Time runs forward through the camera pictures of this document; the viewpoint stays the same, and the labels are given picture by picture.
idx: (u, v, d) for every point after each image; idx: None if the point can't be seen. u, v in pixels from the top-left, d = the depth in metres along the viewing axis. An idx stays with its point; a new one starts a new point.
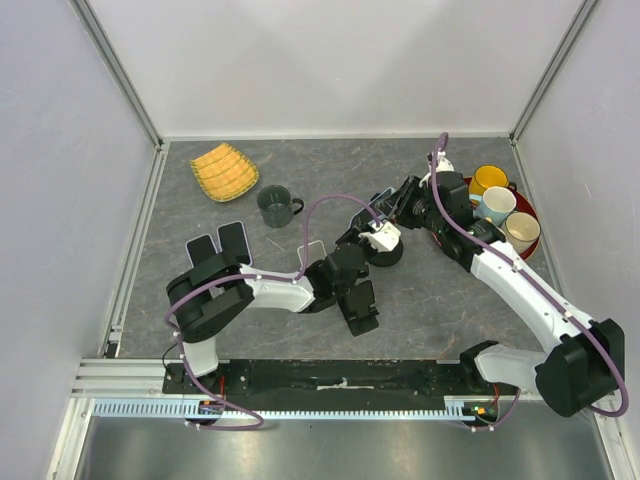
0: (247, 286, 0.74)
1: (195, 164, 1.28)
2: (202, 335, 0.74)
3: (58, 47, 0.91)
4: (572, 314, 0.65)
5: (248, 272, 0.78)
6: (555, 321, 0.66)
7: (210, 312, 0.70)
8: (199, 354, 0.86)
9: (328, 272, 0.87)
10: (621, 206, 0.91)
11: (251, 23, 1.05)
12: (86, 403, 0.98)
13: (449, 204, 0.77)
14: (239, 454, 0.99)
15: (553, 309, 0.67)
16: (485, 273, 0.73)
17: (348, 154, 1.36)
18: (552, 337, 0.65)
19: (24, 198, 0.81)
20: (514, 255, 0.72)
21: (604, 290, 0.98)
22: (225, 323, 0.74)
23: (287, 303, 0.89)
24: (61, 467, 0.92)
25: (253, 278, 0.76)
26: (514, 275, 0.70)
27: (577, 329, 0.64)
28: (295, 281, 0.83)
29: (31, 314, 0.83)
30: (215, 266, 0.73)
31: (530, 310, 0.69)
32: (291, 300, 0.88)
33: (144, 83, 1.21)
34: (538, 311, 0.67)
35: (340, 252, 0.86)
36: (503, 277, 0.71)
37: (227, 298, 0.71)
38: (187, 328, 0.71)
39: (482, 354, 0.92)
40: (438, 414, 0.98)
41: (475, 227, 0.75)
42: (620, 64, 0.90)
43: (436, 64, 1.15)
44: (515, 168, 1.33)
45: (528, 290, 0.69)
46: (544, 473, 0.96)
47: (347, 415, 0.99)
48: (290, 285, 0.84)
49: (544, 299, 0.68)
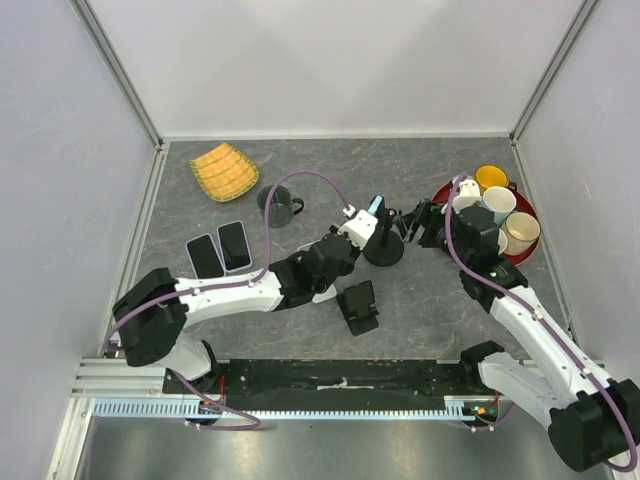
0: (182, 305, 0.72)
1: (195, 164, 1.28)
2: (150, 356, 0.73)
3: (59, 46, 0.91)
4: (590, 371, 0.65)
5: (184, 286, 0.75)
6: (572, 376, 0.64)
7: (149, 334, 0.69)
8: (183, 362, 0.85)
9: (318, 266, 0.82)
10: (621, 205, 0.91)
11: (250, 23, 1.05)
12: (86, 403, 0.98)
13: (476, 244, 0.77)
14: (239, 455, 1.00)
15: (570, 364, 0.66)
16: (505, 316, 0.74)
17: (348, 154, 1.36)
18: (568, 392, 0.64)
19: (24, 197, 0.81)
20: (535, 302, 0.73)
21: (605, 289, 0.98)
22: (170, 342, 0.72)
23: (254, 304, 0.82)
24: (61, 467, 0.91)
25: (190, 293, 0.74)
26: (534, 323, 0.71)
27: (595, 387, 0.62)
28: (250, 284, 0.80)
29: (31, 315, 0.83)
30: (150, 287, 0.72)
31: (546, 361, 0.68)
32: (256, 303, 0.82)
33: (143, 83, 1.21)
34: (556, 364, 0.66)
35: (326, 241, 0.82)
36: (523, 323, 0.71)
37: (161, 319, 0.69)
38: (131, 352, 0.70)
39: (486, 360, 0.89)
40: (438, 414, 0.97)
41: (497, 270, 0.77)
42: (620, 63, 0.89)
43: (435, 64, 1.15)
44: (515, 168, 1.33)
45: (547, 341, 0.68)
46: (544, 473, 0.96)
47: (347, 415, 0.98)
48: (248, 288, 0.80)
49: (563, 351, 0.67)
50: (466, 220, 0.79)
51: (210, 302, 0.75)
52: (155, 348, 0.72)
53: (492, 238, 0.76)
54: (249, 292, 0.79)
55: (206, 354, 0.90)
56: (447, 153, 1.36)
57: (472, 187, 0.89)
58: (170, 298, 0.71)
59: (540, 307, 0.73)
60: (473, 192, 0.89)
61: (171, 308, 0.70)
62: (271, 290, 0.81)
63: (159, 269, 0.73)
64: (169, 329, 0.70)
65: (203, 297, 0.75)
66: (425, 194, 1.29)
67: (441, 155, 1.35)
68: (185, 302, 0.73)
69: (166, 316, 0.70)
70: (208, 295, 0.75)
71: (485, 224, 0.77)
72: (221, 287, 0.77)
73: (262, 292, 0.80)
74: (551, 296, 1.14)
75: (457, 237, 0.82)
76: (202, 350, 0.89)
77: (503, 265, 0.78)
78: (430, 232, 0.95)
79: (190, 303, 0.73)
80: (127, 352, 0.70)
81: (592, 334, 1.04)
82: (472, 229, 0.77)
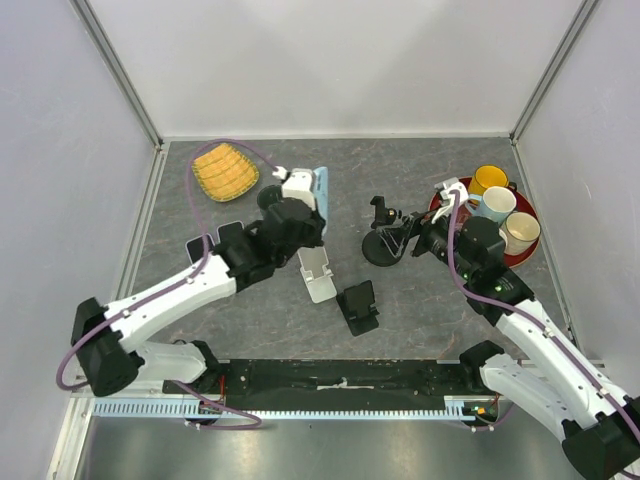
0: (116, 332, 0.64)
1: (195, 164, 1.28)
2: (121, 384, 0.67)
3: (59, 46, 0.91)
4: (608, 391, 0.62)
5: (115, 310, 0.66)
6: (589, 396, 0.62)
7: (98, 372, 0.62)
8: (174, 368, 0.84)
9: (274, 231, 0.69)
10: (622, 204, 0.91)
11: (250, 24, 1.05)
12: (86, 403, 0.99)
13: (482, 259, 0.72)
14: (239, 454, 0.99)
15: (587, 383, 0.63)
16: (514, 333, 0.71)
17: (347, 154, 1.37)
18: (587, 414, 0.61)
19: (24, 197, 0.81)
20: (543, 317, 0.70)
21: (605, 289, 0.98)
22: (131, 365, 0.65)
23: (208, 298, 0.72)
24: (61, 467, 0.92)
25: (121, 316, 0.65)
26: (545, 340, 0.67)
27: (614, 406, 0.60)
28: (188, 280, 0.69)
29: (31, 315, 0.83)
30: (83, 320, 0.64)
31: (561, 380, 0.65)
32: (209, 297, 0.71)
33: (143, 83, 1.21)
34: (572, 384, 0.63)
35: (284, 204, 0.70)
36: (534, 342, 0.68)
37: (99, 355, 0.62)
38: (95, 391, 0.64)
39: (486, 364, 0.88)
40: (438, 414, 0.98)
41: (501, 282, 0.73)
42: (620, 63, 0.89)
43: (435, 64, 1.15)
44: (515, 168, 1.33)
45: (560, 360, 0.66)
46: (544, 473, 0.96)
47: (347, 415, 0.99)
48: (188, 287, 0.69)
49: (578, 370, 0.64)
50: (470, 234, 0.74)
51: (147, 317, 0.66)
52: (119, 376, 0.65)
53: (500, 251, 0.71)
54: (191, 287, 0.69)
55: (194, 357, 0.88)
56: (447, 153, 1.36)
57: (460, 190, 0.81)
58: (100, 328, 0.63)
59: (550, 323, 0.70)
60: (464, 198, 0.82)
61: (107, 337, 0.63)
62: (216, 275, 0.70)
63: (83, 302, 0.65)
64: (113, 357, 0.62)
65: (138, 313, 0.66)
66: (425, 194, 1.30)
67: (441, 155, 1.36)
68: (118, 329, 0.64)
69: (103, 348, 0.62)
70: (143, 309, 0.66)
71: (491, 236, 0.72)
72: (156, 296, 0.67)
73: (207, 283, 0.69)
74: (551, 296, 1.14)
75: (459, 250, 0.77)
76: (186, 355, 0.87)
77: (507, 277, 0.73)
78: (423, 241, 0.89)
79: (124, 327, 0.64)
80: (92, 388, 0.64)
81: (593, 334, 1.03)
82: (477, 245, 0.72)
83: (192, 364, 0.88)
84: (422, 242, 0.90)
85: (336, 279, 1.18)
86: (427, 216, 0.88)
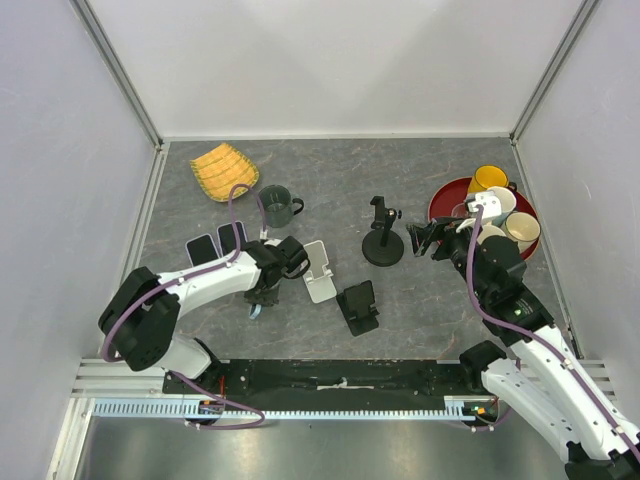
0: (172, 295, 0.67)
1: (196, 164, 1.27)
2: (150, 356, 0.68)
3: (59, 48, 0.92)
4: (623, 429, 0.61)
5: (168, 278, 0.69)
6: (604, 432, 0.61)
7: (148, 333, 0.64)
8: (182, 361, 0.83)
9: (291, 252, 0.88)
10: (621, 204, 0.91)
11: (250, 24, 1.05)
12: (86, 403, 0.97)
13: (500, 280, 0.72)
14: (239, 454, 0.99)
15: (602, 418, 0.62)
16: (530, 359, 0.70)
17: (347, 154, 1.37)
18: (600, 449, 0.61)
19: (25, 197, 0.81)
20: (561, 346, 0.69)
21: (604, 289, 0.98)
22: (169, 335, 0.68)
23: (234, 288, 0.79)
24: (62, 467, 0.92)
25: (176, 284, 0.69)
26: (563, 371, 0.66)
27: (628, 445, 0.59)
28: (228, 264, 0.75)
29: (31, 315, 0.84)
30: (135, 286, 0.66)
31: (576, 413, 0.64)
32: (238, 283, 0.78)
33: (144, 83, 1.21)
34: (587, 418, 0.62)
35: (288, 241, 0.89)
36: (551, 372, 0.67)
37: (155, 315, 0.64)
38: (132, 355, 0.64)
39: (489, 369, 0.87)
40: (438, 414, 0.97)
41: (520, 304, 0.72)
42: (620, 63, 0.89)
43: (435, 65, 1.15)
44: (515, 168, 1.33)
45: (577, 393, 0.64)
46: (544, 473, 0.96)
47: (347, 415, 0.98)
48: (226, 269, 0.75)
49: (593, 404, 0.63)
50: (490, 255, 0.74)
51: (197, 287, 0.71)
52: (155, 346, 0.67)
53: (520, 274, 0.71)
54: (231, 270, 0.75)
55: (201, 351, 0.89)
56: (447, 153, 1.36)
57: (490, 204, 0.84)
58: (157, 292, 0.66)
59: (568, 352, 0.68)
60: (490, 211, 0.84)
61: (162, 300, 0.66)
62: (249, 264, 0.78)
63: (137, 268, 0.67)
64: (166, 320, 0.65)
65: (189, 283, 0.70)
66: (425, 194, 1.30)
67: (440, 155, 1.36)
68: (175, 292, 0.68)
69: (160, 308, 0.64)
70: (194, 281, 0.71)
71: (512, 258, 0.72)
72: (204, 271, 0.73)
73: (242, 269, 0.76)
74: (551, 296, 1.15)
75: (478, 269, 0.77)
76: (201, 350, 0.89)
77: (525, 297, 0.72)
78: (446, 247, 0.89)
79: (179, 293, 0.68)
80: (128, 358, 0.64)
81: (592, 334, 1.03)
82: (497, 266, 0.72)
83: (199, 358, 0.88)
84: (443, 246, 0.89)
85: (336, 279, 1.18)
86: (452, 223, 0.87)
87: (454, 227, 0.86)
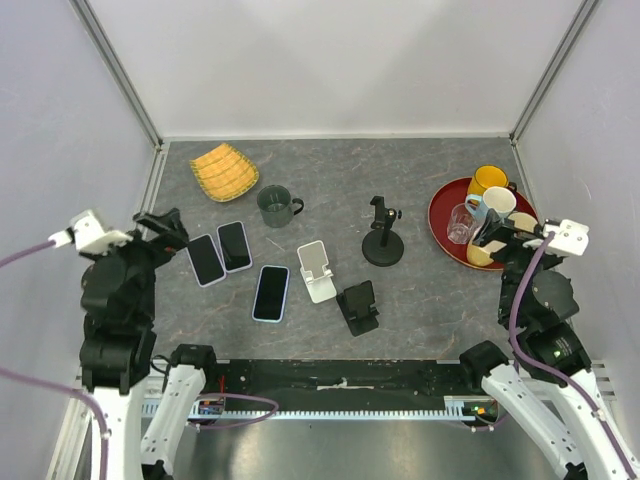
0: None
1: (195, 164, 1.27)
2: None
3: (59, 49, 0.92)
4: None
5: None
6: None
7: None
8: (182, 413, 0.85)
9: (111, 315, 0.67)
10: (621, 205, 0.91)
11: (249, 23, 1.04)
12: (86, 403, 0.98)
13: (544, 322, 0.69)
14: (238, 455, 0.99)
15: (620, 467, 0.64)
16: (559, 401, 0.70)
17: (347, 154, 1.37)
18: None
19: (24, 197, 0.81)
20: (595, 391, 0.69)
21: (604, 288, 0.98)
22: None
23: (136, 418, 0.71)
24: (61, 467, 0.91)
25: None
26: (592, 418, 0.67)
27: None
28: (109, 432, 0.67)
29: (31, 316, 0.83)
30: None
31: (595, 458, 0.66)
32: (135, 413, 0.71)
33: (143, 82, 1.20)
34: (607, 466, 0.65)
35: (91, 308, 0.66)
36: (580, 417, 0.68)
37: None
38: None
39: (492, 375, 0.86)
40: (438, 414, 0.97)
41: (558, 344, 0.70)
42: (620, 63, 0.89)
43: (434, 65, 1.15)
44: (515, 168, 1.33)
45: (602, 442, 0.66)
46: (544, 473, 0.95)
47: (347, 415, 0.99)
48: (116, 433, 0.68)
49: (616, 454, 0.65)
50: (539, 295, 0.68)
51: None
52: None
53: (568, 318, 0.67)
54: (118, 435, 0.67)
55: (185, 378, 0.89)
56: (447, 153, 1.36)
57: (576, 239, 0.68)
58: None
59: (600, 399, 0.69)
60: (570, 246, 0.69)
61: None
62: (119, 402, 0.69)
63: None
64: None
65: None
66: (425, 193, 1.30)
67: (440, 155, 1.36)
68: None
69: None
70: None
71: (562, 301, 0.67)
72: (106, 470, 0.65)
73: (122, 417, 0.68)
74: None
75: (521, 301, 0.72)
76: (182, 390, 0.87)
77: (564, 336, 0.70)
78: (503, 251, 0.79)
79: None
80: None
81: (593, 334, 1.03)
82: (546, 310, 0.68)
83: (191, 384, 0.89)
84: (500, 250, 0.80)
85: (336, 279, 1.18)
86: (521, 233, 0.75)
87: (522, 240, 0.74)
